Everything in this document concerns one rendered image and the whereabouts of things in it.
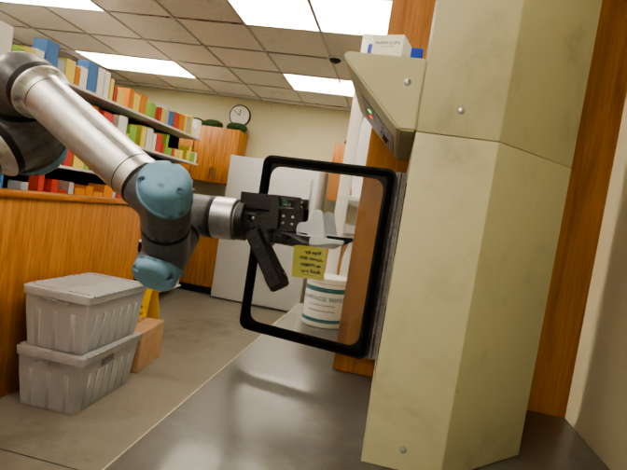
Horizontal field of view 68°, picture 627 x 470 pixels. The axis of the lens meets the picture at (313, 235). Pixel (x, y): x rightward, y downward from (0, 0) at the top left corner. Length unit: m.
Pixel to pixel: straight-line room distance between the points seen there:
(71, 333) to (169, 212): 2.18
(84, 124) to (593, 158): 0.94
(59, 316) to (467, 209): 2.45
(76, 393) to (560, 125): 2.61
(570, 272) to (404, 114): 0.56
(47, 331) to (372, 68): 2.50
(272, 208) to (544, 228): 0.43
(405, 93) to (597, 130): 0.54
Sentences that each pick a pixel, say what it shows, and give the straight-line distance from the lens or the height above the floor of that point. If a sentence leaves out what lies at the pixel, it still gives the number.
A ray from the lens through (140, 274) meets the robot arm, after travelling 0.79.
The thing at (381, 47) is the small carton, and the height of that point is 1.55.
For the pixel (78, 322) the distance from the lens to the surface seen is 2.79.
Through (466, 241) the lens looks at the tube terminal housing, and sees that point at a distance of 0.67.
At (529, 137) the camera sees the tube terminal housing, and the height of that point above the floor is 1.43.
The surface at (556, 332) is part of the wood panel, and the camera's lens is 1.11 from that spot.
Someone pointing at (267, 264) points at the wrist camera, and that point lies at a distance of 0.81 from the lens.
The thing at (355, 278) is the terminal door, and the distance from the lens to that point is 0.99.
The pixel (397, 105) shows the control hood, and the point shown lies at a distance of 0.68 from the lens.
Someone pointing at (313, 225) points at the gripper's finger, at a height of 1.26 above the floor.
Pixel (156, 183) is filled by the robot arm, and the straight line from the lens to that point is 0.68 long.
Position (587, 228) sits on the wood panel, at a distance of 1.10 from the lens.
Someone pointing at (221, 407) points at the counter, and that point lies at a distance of 0.83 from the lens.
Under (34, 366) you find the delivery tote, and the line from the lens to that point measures 3.00.
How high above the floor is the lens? 1.28
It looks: 3 degrees down
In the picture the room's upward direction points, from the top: 9 degrees clockwise
